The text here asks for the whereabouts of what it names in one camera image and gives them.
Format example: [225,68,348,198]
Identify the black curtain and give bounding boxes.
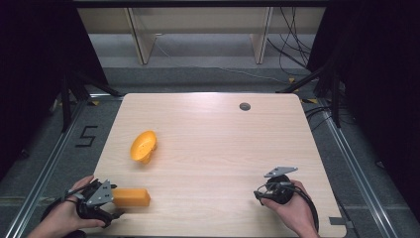
[305,0,420,212]
[0,0,110,181]

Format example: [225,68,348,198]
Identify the black metal stand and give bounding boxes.
[276,58,343,129]
[58,69,124,134]

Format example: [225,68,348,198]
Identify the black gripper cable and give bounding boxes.
[40,182,100,223]
[291,184,321,233]

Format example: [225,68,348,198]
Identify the grey tape patch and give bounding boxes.
[328,216,355,230]

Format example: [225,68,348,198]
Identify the black tape floor mark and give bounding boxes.
[74,125,99,149]

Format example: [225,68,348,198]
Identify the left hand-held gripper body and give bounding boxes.
[76,178,115,229]

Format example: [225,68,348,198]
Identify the black floor cables bundle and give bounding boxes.
[265,6,314,77]

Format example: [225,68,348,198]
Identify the person's right hand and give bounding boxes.
[261,179,320,238]

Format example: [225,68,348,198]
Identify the person's left hand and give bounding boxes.
[28,175,107,238]

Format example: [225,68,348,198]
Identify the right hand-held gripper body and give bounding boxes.
[262,166,299,205]

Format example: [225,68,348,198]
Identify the metal floor rail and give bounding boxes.
[317,98,401,238]
[2,95,92,238]

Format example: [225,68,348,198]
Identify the orange rectangular block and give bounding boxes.
[112,187,152,208]

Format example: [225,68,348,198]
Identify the light wooden desk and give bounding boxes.
[76,6,327,66]

